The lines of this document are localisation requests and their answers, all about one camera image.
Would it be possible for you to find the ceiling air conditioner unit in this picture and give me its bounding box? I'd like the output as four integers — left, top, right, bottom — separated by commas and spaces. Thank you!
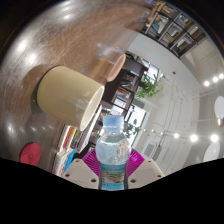
143, 141, 163, 161

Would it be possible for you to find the cream ceramic cup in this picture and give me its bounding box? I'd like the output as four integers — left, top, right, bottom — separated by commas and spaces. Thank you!
36, 65, 106, 132

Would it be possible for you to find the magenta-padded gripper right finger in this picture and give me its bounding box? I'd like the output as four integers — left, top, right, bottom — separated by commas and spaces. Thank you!
127, 148, 165, 190

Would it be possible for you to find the white-covered thick book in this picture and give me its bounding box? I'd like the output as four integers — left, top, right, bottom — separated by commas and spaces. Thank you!
78, 104, 103, 153

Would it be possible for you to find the group of orange chairs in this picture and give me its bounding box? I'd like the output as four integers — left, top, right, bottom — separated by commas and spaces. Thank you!
106, 53, 128, 83

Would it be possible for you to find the clear water bottle blue cap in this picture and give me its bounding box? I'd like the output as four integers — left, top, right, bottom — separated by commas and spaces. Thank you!
95, 114, 132, 192

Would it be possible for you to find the bushy green potted plant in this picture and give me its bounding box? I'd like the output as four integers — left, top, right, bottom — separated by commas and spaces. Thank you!
134, 74, 164, 100

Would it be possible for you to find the group of round white lamps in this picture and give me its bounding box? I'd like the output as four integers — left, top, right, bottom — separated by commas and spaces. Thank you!
203, 95, 224, 163

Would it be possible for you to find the wall bookshelf with books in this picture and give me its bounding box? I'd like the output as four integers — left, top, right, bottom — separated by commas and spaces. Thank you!
143, 0, 208, 59

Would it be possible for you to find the dark-spined book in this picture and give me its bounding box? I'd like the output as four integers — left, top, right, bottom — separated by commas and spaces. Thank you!
70, 128, 81, 151

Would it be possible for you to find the white book red-edged spine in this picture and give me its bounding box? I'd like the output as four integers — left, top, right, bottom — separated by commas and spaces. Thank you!
56, 124, 68, 151

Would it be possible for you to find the yellow-spined book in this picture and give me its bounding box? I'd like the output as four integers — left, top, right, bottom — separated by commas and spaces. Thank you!
63, 125, 76, 150

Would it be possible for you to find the dark open shelf unit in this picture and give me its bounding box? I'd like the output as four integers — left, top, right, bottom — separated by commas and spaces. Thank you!
74, 53, 161, 158

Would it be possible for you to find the flat round red coaster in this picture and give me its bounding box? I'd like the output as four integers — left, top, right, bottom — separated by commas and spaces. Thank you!
19, 142, 42, 167

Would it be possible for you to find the group of ceiling spotlights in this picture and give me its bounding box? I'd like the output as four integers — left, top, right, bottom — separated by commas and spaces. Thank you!
151, 73, 224, 144

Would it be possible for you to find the small green potted plant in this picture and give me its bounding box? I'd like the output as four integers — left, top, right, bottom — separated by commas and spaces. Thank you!
124, 118, 141, 138

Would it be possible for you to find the blue-covered book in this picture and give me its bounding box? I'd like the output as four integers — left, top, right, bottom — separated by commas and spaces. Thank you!
64, 149, 76, 172

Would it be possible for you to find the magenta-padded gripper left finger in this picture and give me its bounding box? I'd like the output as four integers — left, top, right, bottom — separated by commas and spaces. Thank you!
62, 148, 101, 190

